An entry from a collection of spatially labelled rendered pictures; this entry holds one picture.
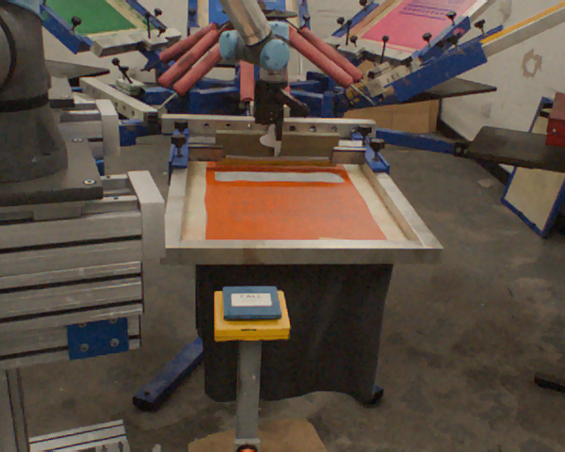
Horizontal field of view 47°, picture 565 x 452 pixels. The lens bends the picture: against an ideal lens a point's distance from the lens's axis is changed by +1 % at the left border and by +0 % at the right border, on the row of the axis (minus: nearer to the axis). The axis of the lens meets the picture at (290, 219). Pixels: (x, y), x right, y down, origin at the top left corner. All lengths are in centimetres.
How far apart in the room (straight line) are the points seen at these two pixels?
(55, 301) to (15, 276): 7
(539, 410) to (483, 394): 20
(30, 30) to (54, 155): 16
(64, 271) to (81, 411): 156
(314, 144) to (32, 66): 112
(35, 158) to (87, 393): 175
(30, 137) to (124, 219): 16
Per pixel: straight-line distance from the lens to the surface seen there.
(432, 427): 246
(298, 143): 185
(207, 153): 183
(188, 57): 254
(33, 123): 89
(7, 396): 136
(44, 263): 94
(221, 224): 148
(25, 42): 86
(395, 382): 263
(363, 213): 160
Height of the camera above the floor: 155
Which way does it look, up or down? 23 degrees down
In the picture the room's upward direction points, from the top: 3 degrees clockwise
